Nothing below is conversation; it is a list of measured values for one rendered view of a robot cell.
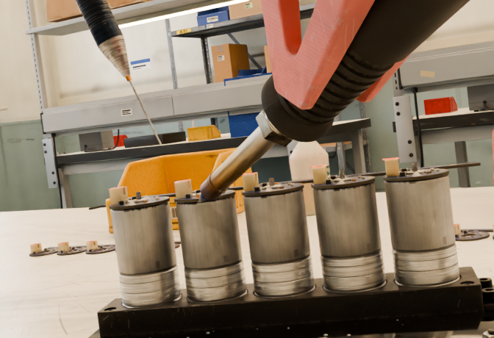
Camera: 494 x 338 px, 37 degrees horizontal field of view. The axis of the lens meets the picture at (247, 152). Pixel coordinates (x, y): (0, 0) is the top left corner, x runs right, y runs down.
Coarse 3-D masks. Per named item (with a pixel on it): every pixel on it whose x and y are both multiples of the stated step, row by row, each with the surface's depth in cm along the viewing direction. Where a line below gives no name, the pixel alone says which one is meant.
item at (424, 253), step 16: (400, 192) 28; (416, 192) 27; (432, 192) 27; (448, 192) 28; (400, 208) 28; (416, 208) 27; (432, 208) 27; (448, 208) 28; (400, 224) 28; (416, 224) 27; (432, 224) 27; (448, 224) 28; (400, 240) 28; (416, 240) 27; (432, 240) 27; (448, 240) 28; (400, 256) 28; (416, 256) 27; (432, 256) 27; (448, 256) 28; (400, 272) 28; (416, 272) 28; (432, 272) 27; (448, 272) 28
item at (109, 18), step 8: (80, 0) 29; (88, 0) 29; (96, 0) 29; (104, 0) 29; (80, 8) 29; (88, 8) 29; (96, 8) 29; (104, 8) 29; (88, 16) 29; (96, 16) 29; (104, 16) 29; (112, 16) 29; (88, 24) 29; (96, 24) 29; (104, 24) 29; (112, 24) 29; (96, 32) 29; (104, 32) 29; (112, 32) 29; (120, 32) 29; (96, 40) 29; (104, 40) 29
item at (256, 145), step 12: (264, 120) 23; (264, 132) 23; (276, 132) 23; (252, 144) 25; (264, 144) 24; (240, 156) 25; (252, 156) 25; (228, 168) 26; (240, 168) 26; (216, 180) 27; (228, 180) 26; (204, 192) 28; (216, 192) 27
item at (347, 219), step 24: (336, 192) 28; (360, 192) 28; (336, 216) 28; (360, 216) 28; (336, 240) 28; (360, 240) 28; (336, 264) 28; (360, 264) 28; (336, 288) 28; (360, 288) 28
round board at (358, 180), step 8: (336, 176) 30; (352, 176) 30; (360, 176) 29; (368, 176) 29; (312, 184) 29; (320, 184) 28; (328, 184) 28; (336, 184) 28; (344, 184) 28; (352, 184) 28; (360, 184) 28
